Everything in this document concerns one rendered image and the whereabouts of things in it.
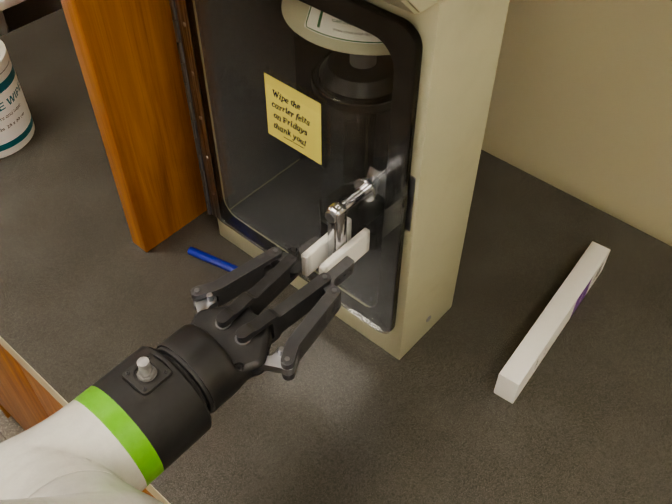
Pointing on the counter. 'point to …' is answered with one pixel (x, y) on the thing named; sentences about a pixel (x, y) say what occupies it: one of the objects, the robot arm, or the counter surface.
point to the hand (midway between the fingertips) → (335, 252)
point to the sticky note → (293, 118)
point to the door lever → (337, 229)
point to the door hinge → (191, 110)
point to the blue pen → (211, 259)
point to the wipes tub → (12, 109)
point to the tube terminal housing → (436, 161)
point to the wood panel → (140, 111)
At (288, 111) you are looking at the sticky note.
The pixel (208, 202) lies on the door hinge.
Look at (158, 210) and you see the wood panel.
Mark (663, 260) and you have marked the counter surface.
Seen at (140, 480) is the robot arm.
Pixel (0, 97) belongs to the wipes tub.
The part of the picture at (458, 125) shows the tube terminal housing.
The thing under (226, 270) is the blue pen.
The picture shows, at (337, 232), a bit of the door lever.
